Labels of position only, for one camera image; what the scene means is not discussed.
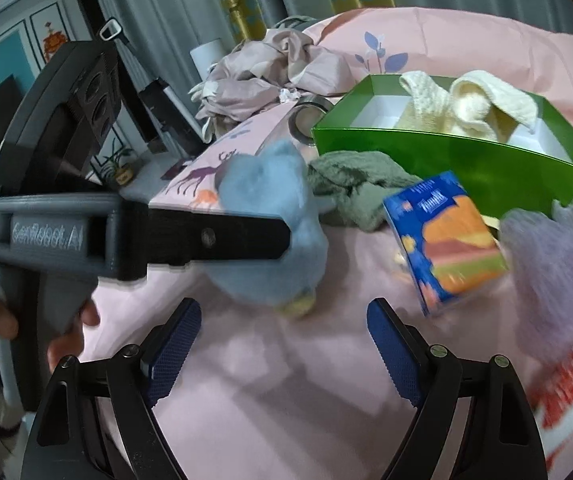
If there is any blue plush toy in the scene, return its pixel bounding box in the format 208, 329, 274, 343
204, 140, 332, 318

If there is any blue orange tissue pack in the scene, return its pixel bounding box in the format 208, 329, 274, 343
383, 171, 507, 316

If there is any red white sock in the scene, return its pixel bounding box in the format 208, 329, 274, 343
533, 348, 573, 471

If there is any purple mesh bath sponge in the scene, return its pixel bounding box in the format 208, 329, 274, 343
499, 200, 573, 364

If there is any green knitted cloth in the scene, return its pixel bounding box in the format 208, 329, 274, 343
307, 151, 421, 233

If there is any cream fluffy towel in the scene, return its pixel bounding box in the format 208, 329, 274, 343
395, 70, 539, 143

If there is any person left hand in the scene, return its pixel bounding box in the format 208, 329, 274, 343
0, 299, 101, 372

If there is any potted plant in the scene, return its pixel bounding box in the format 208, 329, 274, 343
91, 138, 136, 188

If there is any pink deer print sheet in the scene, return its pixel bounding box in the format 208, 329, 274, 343
82, 8, 573, 479

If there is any black stand with pole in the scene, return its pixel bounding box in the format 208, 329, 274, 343
98, 18, 207, 160

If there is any crumpled beige cloth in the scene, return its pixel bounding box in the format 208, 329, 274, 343
189, 28, 356, 143

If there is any clear glass jar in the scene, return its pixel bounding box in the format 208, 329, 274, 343
287, 96, 334, 146

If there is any white cylinder lamp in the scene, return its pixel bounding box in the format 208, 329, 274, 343
190, 38, 227, 80

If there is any green cardboard box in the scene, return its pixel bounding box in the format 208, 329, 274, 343
312, 75, 573, 218

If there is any red wall ornament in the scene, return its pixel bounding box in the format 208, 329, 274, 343
42, 22, 70, 62

